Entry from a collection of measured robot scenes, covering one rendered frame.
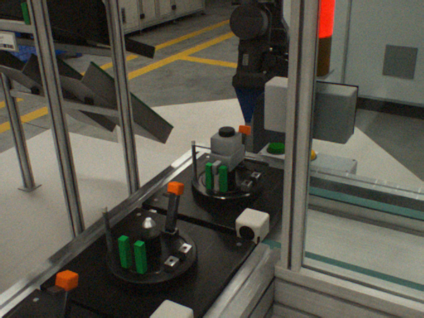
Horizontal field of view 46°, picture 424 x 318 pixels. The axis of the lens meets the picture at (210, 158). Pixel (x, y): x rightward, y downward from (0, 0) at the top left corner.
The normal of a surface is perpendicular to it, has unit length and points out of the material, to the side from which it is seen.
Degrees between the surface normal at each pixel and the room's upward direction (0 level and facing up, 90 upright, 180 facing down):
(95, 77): 90
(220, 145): 90
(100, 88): 90
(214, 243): 0
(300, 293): 90
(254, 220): 0
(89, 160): 0
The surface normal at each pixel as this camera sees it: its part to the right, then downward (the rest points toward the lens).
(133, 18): 0.84, 0.22
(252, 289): -0.03, -0.89
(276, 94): -0.48, 0.41
